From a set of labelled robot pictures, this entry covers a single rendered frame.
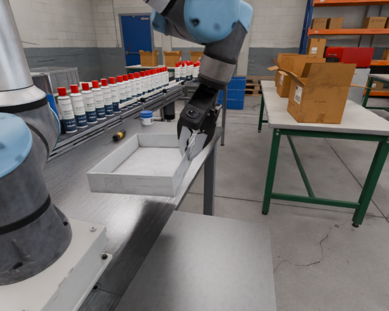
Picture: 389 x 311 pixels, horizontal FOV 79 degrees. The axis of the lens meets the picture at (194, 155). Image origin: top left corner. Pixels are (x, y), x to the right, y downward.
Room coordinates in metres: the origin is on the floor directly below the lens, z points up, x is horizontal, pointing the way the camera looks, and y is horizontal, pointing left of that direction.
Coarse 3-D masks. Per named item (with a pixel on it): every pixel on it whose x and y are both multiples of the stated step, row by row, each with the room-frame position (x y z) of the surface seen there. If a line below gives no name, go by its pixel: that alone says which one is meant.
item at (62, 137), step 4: (112, 116) 1.34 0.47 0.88; (116, 116) 1.35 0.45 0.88; (100, 120) 1.25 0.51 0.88; (104, 120) 1.25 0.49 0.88; (96, 124) 1.19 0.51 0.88; (84, 128) 1.12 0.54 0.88; (88, 128) 1.12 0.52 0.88; (64, 132) 1.07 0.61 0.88; (80, 132) 1.06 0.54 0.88; (60, 136) 1.00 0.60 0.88; (64, 136) 1.00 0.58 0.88; (68, 136) 1.00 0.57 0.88; (60, 140) 0.96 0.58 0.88
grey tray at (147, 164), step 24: (144, 144) 0.72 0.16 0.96; (168, 144) 0.70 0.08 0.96; (192, 144) 0.62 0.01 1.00; (96, 168) 0.49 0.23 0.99; (120, 168) 0.57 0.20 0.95; (144, 168) 0.56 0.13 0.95; (168, 168) 0.55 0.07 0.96; (96, 192) 0.46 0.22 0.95; (120, 192) 0.45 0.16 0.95; (144, 192) 0.44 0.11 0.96; (168, 192) 0.43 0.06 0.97
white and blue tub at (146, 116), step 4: (140, 112) 1.35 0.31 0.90; (144, 112) 1.35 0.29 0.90; (148, 112) 1.35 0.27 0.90; (152, 112) 1.36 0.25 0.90; (144, 116) 1.33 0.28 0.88; (148, 116) 1.33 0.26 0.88; (152, 116) 1.35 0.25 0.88; (144, 120) 1.33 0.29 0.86; (148, 120) 1.33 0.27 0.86; (152, 120) 1.35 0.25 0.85; (144, 124) 1.33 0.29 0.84; (148, 124) 1.33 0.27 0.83
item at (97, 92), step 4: (96, 80) 1.29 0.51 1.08; (92, 84) 1.27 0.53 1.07; (96, 84) 1.27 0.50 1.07; (96, 88) 1.27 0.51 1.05; (100, 88) 1.29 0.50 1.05; (96, 92) 1.26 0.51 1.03; (100, 92) 1.27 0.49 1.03; (96, 96) 1.26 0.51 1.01; (100, 96) 1.27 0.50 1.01; (96, 100) 1.26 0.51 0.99; (100, 100) 1.26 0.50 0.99; (96, 104) 1.26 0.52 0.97; (100, 104) 1.26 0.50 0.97; (96, 108) 1.26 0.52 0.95; (100, 108) 1.26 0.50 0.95; (96, 112) 1.26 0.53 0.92; (100, 112) 1.26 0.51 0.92; (104, 112) 1.28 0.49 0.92; (96, 116) 1.26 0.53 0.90; (100, 116) 1.26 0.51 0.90; (104, 116) 1.27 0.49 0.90
